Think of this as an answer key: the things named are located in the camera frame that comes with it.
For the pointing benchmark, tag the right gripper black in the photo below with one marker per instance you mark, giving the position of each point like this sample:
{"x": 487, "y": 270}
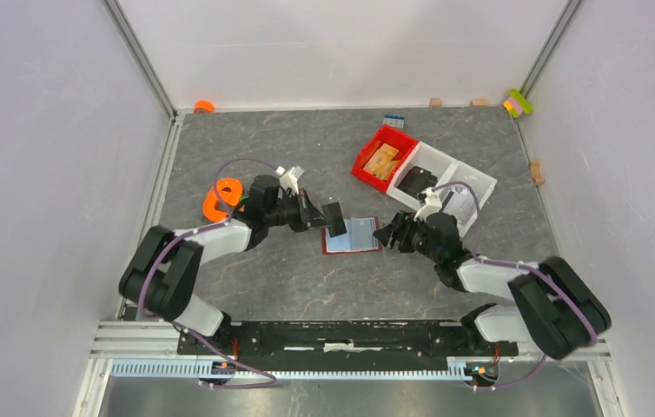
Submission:
{"x": 409, "y": 224}

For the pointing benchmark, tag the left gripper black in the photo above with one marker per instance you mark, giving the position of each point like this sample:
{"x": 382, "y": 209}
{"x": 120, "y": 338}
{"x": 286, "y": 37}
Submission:
{"x": 316, "y": 219}

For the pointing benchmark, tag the red leather card holder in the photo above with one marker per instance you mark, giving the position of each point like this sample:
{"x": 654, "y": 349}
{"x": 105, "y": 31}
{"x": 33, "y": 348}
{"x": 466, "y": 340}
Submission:
{"x": 359, "y": 238}

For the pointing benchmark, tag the black VIP credit card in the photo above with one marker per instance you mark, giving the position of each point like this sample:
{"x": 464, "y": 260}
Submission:
{"x": 336, "y": 222}

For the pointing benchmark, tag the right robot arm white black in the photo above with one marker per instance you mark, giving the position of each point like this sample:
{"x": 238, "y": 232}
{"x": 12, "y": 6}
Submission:
{"x": 553, "y": 308}

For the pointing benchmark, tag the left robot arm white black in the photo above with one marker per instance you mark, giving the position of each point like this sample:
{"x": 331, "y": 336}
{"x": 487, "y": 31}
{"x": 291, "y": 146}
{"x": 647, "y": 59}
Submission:
{"x": 160, "y": 278}

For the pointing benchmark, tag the black cards in white bin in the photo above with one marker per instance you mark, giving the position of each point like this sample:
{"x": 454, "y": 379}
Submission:
{"x": 416, "y": 180}

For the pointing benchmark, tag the silver cards in white bin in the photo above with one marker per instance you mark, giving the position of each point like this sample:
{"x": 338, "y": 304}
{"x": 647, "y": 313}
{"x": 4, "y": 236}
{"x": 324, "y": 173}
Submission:
{"x": 462, "y": 206}

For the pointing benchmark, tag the red plastic bin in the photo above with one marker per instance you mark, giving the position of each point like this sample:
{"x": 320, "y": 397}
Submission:
{"x": 385, "y": 134}

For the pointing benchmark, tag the white divided plastic bin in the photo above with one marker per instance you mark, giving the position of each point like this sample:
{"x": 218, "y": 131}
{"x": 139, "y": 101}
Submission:
{"x": 447, "y": 169}

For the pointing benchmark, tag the blue white small block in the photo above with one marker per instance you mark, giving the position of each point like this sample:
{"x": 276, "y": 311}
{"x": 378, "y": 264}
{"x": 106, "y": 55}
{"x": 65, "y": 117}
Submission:
{"x": 394, "y": 121}

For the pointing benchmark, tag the small orange cap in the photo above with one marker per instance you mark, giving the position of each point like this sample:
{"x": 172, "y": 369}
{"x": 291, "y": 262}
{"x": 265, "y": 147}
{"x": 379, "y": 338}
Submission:
{"x": 203, "y": 106}

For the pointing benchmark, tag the wooden piece right edge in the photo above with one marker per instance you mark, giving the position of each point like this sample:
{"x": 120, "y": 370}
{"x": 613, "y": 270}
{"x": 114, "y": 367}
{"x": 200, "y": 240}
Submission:
{"x": 536, "y": 174}

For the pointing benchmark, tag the colourful toy brick stack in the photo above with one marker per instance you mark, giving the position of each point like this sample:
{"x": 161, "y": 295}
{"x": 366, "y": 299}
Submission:
{"x": 516, "y": 104}

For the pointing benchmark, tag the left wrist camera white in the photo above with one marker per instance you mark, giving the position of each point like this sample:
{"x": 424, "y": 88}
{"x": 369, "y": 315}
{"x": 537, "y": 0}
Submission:
{"x": 289, "y": 178}

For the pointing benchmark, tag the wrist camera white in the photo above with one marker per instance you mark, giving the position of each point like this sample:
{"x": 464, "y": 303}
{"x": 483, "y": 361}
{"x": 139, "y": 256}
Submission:
{"x": 431, "y": 204}
{"x": 289, "y": 178}

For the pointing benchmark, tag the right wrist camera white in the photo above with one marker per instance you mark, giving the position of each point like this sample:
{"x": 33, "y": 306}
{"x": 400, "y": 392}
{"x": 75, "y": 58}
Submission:
{"x": 431, "y": 204}

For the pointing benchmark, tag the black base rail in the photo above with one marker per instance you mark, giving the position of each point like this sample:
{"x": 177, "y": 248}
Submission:
{"x": 445, "y": 338}

